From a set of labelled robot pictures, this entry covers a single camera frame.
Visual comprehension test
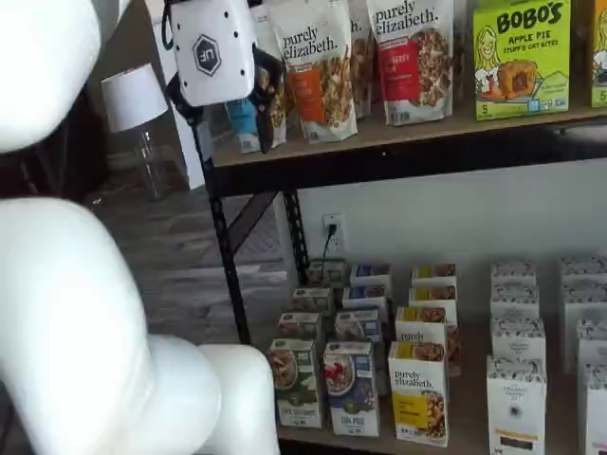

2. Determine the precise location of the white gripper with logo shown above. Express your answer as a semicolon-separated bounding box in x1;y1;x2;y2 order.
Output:
165;0;287;155

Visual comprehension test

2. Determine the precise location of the blue white flax oatmeal box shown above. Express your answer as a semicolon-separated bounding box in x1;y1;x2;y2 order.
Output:
323;340;383;438
334;307;388;394
341;283;393;312
349;264;393;288

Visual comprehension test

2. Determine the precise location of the green apple cinnamon oatmeal box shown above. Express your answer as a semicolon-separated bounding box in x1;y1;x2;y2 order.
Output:
305;258;350;290
277;311;328;352
266;338;326;428
289;286;336;317

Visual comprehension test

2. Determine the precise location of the wooden shelf board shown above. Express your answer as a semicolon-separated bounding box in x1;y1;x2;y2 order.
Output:
212;101;607;167
277;263;607;455

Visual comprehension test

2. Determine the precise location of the yellow white granola box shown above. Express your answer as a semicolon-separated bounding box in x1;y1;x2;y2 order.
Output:
395;306;461;378
387;341;451;449
411;264;457;288
408;284;459;312

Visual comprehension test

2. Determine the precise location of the green Bobo's apple pie box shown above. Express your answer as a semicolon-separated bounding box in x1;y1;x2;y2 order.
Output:
472;0;572;120

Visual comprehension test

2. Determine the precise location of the white patterned pantry box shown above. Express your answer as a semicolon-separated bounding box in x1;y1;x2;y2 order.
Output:
490;283;541;321
581;364;607;455
561;282;607;375
559;258;607;288
486;355;548;455
576;319;607;373
490;259;539;288
490;317;546;361

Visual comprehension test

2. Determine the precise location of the yellow snack box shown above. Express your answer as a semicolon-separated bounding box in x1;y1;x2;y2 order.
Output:
590;0;607;109

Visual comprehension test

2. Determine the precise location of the blue vanilla chocolate granola bag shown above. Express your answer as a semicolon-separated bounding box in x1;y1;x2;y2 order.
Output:
225;2;289;155

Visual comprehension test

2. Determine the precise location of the orange pumpkin cinnamon granola bag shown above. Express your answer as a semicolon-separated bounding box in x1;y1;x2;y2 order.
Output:
267;0;359;145
348;0;380;119

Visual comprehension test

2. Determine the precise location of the white shade glass base lamp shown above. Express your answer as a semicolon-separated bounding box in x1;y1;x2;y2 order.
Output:
101;64;171;201

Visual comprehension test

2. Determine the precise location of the short black looped gripper cable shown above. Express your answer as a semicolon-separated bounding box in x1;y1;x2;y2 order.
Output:
159;0;175;51

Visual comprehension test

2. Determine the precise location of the white wall outlet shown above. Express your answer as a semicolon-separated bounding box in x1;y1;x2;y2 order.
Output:
322;212;343;252

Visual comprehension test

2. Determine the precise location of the black plugged power cord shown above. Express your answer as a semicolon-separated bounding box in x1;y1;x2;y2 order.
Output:
322;224;338;261

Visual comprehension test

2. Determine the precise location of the black metal shelf rack frame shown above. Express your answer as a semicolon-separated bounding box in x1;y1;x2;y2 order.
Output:
187;106;607;455

